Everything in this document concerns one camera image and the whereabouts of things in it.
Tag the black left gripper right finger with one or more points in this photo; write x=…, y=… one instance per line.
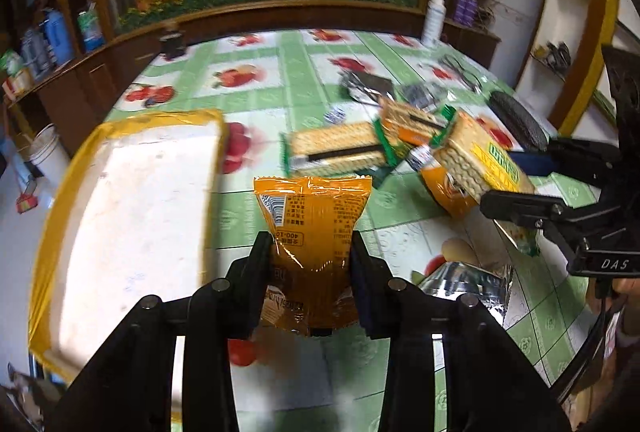
x=391, y=307

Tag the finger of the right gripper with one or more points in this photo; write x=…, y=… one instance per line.
x=537, y=164
x=549, y=215

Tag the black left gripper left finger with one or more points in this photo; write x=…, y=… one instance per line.
x=229, y=307

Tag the yellow green cracker pack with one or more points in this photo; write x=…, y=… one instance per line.
x=463, y=160

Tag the silver foil packet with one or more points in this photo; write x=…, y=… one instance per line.
x=453, y=279

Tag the orange snack packet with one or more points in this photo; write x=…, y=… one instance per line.
x=311, y=221

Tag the orange cracker pack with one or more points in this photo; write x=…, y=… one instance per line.
x=401, y=127

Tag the person right hand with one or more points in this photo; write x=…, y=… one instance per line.
x=627, y=325

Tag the black oval case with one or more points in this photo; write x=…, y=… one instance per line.
x=520, y=123

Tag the fruit pattern tablecloth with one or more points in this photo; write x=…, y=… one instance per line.
x=279, y=82

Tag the black eyeglasses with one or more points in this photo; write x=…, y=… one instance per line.
x=466, y=77

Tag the yellow white tray box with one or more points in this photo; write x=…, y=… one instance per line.
x=133, y=216

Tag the clear dark snack packet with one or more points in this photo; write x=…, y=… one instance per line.
x=425, y=96

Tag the purple bottles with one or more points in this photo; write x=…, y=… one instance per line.
x=465, y=12

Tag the white spray bottle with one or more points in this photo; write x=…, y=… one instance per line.
x=433, y=23

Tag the dark foil packet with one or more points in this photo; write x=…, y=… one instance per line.
x=366, y=88

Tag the blue white candy cube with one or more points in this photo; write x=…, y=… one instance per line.
x=335, y=116

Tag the white plastic bucket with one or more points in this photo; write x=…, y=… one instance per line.
x=47, y=154

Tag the small dark jar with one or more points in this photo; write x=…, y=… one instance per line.
x=172, y=44

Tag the green white refill pouch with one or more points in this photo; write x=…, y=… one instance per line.
x=88, y=23

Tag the blue water jug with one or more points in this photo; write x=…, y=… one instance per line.
x=58, y=37

